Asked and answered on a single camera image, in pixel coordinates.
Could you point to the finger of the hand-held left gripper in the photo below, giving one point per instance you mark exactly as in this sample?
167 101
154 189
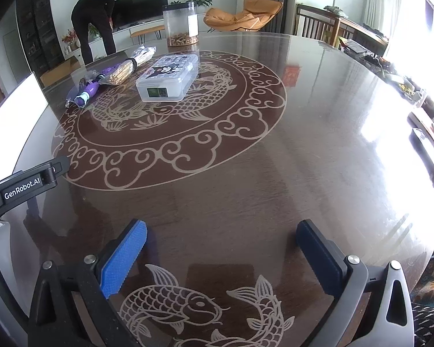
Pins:
56 170

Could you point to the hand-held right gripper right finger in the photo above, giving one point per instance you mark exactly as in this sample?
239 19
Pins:
320 256

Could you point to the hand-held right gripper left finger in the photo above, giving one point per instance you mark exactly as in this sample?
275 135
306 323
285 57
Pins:
124 256

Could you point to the white storage box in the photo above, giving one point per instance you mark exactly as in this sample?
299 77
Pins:
18 104

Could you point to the purple toy in clear bag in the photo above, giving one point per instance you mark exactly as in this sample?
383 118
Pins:
88 90

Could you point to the black white patterned cloth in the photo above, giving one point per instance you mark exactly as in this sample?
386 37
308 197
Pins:
430 321

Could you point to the chopstick bundle in clear bag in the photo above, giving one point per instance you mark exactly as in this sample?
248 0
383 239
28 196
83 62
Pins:
130 65

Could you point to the red flower plant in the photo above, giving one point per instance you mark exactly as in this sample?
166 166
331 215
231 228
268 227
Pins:
69 38

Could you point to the white cartoon print plastic box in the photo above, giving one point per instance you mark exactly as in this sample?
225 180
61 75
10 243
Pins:
166 77

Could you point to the green potted plant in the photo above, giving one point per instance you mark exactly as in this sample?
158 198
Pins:
94 30

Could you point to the dark display cabinet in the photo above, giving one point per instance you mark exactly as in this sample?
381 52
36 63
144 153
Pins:
36 25

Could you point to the white television cabinet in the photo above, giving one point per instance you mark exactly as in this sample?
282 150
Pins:
123 39

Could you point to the dark dining chair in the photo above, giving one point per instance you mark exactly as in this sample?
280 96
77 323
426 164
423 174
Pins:
430 151

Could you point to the wooden bench with metal legs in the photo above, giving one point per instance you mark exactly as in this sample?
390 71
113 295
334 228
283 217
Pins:
146 30

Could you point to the black television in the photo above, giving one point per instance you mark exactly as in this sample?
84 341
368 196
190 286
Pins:
141 5

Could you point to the clear snack jar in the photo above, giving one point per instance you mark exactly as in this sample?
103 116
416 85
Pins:
181 25

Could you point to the wooden desk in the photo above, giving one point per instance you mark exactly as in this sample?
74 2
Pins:
361 30

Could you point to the wooden slatted chair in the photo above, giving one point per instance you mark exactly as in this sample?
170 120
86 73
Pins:
313 25

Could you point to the orange lounge chair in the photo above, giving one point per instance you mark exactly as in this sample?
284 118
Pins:
238 16

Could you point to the white curtain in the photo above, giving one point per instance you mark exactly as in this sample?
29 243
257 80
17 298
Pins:
387 0

